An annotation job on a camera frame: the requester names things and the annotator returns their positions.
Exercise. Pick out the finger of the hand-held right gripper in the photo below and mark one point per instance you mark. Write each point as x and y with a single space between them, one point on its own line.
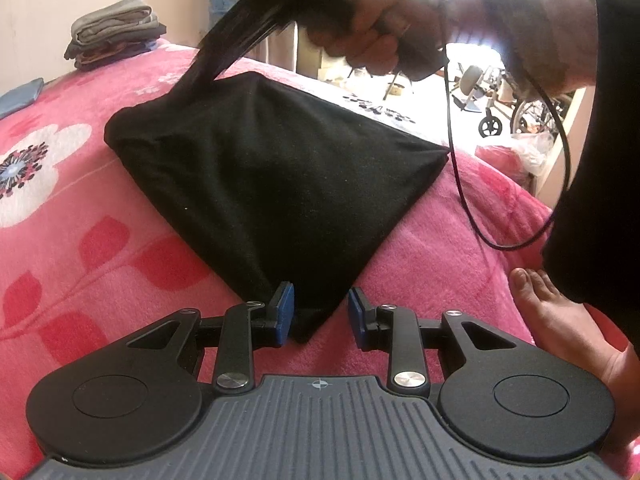
215 55

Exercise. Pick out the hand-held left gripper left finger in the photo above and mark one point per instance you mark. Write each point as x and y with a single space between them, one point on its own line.
285 310

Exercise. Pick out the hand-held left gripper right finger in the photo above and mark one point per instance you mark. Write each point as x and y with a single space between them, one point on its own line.
357 317

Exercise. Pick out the black printed t-shirt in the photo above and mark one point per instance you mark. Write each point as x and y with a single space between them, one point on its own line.
280 170

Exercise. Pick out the person's right forearm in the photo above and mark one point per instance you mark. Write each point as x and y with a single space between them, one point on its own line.
530 25

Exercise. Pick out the person's right hand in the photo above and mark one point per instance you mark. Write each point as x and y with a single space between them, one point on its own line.
370 20

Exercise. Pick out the blue water bottle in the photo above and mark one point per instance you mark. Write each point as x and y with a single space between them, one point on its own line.
230 2

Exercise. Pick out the patterned folded garment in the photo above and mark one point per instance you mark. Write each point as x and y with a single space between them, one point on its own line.
110 59

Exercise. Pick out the grey folded garment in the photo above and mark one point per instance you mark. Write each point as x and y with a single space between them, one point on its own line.
110 20

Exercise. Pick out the blue folded cloth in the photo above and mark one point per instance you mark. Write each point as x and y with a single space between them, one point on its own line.
22 97

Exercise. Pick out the person's bare foot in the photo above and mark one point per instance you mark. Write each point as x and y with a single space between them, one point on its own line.
560 320

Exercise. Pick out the red plastic bag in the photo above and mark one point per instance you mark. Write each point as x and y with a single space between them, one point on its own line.
500 160

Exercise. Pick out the pink floral blanket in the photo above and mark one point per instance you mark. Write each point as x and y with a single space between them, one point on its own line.
75 270

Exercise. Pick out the wheelchair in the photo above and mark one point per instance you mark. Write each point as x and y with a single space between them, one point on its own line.
537 105

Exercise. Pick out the person's black garment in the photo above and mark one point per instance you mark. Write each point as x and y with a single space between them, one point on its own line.
610 160

